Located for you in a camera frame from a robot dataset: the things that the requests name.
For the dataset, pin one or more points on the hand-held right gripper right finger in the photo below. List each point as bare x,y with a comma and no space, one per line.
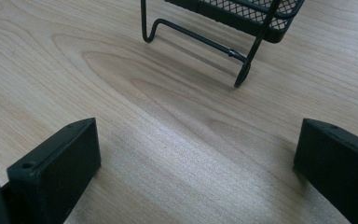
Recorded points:
341,168

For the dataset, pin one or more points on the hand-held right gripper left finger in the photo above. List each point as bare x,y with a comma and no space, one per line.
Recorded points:
52,168

